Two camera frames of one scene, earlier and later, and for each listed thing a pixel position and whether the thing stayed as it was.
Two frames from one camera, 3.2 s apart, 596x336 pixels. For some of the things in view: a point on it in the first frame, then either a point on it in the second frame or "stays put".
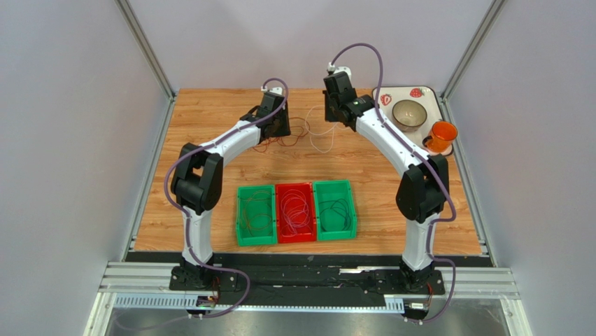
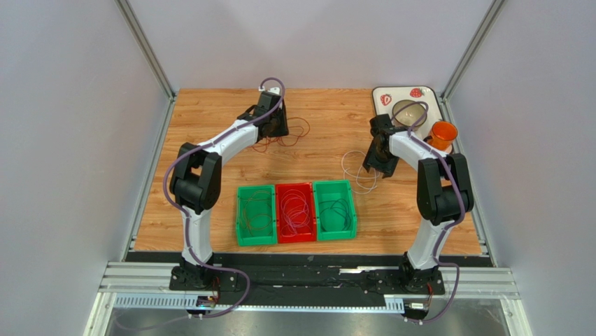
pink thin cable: [296, 214] stays put
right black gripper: [332, 111] to [379, 160]
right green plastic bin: [336, 213] stays put
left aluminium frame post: [126, 8] stays put
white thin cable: [334, 129] to [365, 178]
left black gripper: [285, 131] stays put
